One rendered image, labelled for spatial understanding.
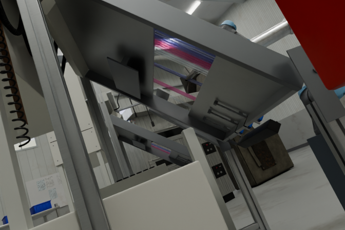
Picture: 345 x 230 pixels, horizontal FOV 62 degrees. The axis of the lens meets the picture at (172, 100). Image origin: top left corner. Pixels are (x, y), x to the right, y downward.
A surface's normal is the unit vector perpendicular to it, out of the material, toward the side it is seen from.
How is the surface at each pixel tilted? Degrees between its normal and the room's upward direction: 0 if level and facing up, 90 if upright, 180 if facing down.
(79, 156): 90
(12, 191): 90
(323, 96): 90
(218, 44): 90
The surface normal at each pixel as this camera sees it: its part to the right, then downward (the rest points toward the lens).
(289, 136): -0.79, 0.15
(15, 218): 0.07, -0.31
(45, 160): 0.48, -0.43
